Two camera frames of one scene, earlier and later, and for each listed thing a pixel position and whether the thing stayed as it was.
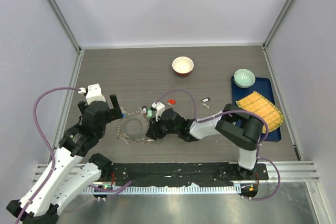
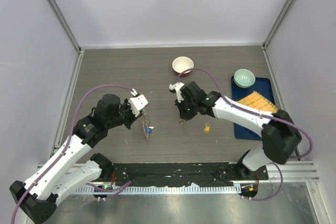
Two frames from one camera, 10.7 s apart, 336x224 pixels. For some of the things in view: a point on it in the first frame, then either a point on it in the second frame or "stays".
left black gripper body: [83, 105] to [128, 117]
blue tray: [264, 86] stays
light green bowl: [244, 78] stays
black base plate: [187, 174] stays
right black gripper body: [161, 129] to [187, 108]
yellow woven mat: [255, 103] stays
